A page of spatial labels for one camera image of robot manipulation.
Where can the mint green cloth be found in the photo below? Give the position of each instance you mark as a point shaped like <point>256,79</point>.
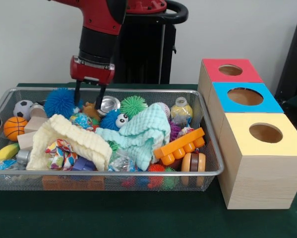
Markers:
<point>140,134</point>

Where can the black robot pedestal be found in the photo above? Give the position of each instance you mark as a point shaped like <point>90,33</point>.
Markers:
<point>143,49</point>

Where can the toy hamburger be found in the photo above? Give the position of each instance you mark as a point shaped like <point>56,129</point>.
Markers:
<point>193,162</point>

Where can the large blue spiky ball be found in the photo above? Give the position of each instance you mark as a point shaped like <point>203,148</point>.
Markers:
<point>60,101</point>

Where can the wooden box with three holes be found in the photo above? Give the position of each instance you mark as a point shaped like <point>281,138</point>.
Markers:
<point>262,173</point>

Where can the small globe ball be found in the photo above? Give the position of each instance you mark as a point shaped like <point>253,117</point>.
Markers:
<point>80,121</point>

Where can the black stand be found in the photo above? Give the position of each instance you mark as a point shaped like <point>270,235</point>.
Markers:
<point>294,62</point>

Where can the green spiky ball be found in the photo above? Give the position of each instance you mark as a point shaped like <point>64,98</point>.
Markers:
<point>133,105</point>

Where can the orange building block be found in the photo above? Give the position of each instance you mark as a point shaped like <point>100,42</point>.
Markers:
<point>180,146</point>

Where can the small soccer ball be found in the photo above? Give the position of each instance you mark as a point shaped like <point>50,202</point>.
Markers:
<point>23,109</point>

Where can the orange brown toy animal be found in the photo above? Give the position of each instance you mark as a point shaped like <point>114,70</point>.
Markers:
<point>90,111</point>

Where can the small orange basketball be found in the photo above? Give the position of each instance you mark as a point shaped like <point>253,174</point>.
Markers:
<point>15,129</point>

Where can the blue fuzzy ball with eyes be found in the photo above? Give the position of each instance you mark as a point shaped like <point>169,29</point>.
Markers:
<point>111,121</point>

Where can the cream cloth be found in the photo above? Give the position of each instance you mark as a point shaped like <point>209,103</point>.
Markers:
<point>69,141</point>

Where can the shallow metal mesh bin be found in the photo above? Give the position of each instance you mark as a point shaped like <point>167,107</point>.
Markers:
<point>207,111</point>

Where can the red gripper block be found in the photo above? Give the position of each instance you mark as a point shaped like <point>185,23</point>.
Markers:
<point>92,73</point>

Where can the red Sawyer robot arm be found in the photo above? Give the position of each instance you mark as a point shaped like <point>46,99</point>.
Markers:
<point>98,32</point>

